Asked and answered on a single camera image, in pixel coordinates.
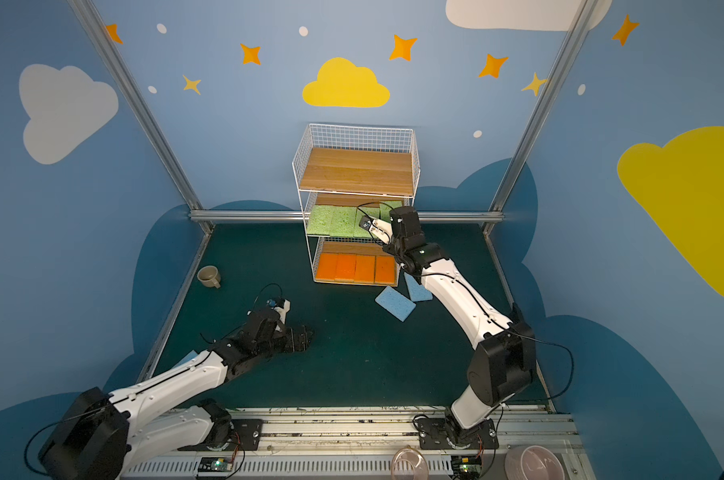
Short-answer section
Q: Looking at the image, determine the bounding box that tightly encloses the green sponge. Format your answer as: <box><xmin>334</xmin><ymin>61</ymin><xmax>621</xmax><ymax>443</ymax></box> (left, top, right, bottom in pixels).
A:
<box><xmin>329</xmin><ymin>206</ymin><xmax>357</xmax><ymax>238</ymax></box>
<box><xmin>379</xmin><ymin>200</ymin><xmax>403</xmax><ymax>222</ymax></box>
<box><xmin>353</xmin><ymin>206</ymin><xmax>380</xmax><ymax>239</ymax></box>
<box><xmin>306</xmin><ymin>205</ymin><xmax>336</xmax><ymax>236</ymax></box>

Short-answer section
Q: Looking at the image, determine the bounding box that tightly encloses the blue sponge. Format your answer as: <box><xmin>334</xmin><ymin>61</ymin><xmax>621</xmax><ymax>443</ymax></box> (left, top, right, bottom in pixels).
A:
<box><xmin>174</xmin><ymin>351</ymin><xmax>199</xmax><ymax>368</ymax></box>
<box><xmin>375</xmin><ymin>286</ymin><xmax>416</xmax><ymax>322</ymax></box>
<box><xmin>404</xmin><ymin>273</ymin><xmax>433</xmax><ymax>303</ymax></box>

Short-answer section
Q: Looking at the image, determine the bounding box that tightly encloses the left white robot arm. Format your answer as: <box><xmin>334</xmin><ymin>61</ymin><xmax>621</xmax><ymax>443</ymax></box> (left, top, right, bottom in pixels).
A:
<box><xmin>37</xmin><ymin>300</ymin><xmax>314</xmax><ymax>479</ymax></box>

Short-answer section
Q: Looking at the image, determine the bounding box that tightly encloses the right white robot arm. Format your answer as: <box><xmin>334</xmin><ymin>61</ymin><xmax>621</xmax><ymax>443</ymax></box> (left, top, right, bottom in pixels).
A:
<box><xmin>384</xmin><ymin>206</ymin><xmax>536</xmax><ymax>430</ymax></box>

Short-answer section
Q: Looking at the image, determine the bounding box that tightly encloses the beige mug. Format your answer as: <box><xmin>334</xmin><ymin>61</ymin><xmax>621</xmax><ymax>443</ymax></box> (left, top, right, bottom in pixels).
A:
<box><xmin>196</xmin><ymin>265</ymin><xmax>221</xmax><ymax>289</ymax></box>

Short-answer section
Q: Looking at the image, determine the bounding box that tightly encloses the pink divided bowl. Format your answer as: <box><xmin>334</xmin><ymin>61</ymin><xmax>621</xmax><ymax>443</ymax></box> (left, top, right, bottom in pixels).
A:
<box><xmin>504</xmin><ymin>445</ymin><xmax>566</xmax><ymax>480</ymax></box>

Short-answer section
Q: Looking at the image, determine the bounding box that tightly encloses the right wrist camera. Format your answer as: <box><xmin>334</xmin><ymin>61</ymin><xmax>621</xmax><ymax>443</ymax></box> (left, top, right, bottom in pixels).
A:
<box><xmin>359</xmin><ymin>216</ymin><xmax>393</xmax><ymax>244</ymax></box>

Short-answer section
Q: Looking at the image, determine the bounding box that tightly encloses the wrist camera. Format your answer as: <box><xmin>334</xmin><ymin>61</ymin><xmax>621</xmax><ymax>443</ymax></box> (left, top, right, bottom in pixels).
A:
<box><xmin>267</xmin><ymin>297</ymin><xmax>291</xmax><ymax>329</ymax></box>
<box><xmin>359</xmin><ymin>216</ymin><xmax>393</xmax><ymax>244</ymax></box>

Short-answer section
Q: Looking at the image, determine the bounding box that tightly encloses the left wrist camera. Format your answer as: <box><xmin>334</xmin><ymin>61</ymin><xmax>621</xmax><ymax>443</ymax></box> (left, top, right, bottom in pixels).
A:
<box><xmin>267</xmin><ymin>297</ymin><xmax>291</xmax><ymax>329</ymax></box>

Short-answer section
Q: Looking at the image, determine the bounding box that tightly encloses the white wire wooden shelf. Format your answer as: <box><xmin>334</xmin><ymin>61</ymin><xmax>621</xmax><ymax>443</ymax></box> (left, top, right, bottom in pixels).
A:
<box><xmin>292</xmin><ymin>123</ymin><xmax>421</xmax><ymax>287</ymax></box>

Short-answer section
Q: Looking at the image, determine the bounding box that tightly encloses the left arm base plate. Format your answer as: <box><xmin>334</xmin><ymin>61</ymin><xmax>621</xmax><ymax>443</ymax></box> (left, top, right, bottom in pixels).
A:
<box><xmin>179</xmin><ymin>418</ymin><xmax>264</xmax><ymax>452</ymax></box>

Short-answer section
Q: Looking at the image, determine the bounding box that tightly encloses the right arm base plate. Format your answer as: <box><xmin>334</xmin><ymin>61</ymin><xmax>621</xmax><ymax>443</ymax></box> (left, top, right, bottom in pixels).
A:
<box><xmin>412</xmin><ymin>414</ymin><xmax>499</xmax><ymax>450</ymax></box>

